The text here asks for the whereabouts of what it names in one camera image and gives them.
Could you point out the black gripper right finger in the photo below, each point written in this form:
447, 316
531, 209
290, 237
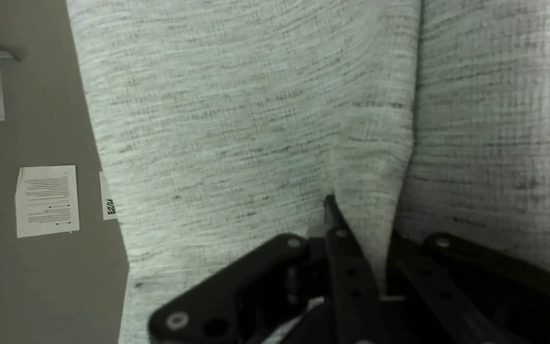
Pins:
491, 298

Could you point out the grey white woven curtain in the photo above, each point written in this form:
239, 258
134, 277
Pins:
256, 126

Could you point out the small white label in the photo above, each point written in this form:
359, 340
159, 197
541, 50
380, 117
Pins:
107, 201

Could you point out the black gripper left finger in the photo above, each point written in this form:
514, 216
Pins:
344, 298

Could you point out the white paper notice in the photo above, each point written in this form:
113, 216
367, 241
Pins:
46, 201

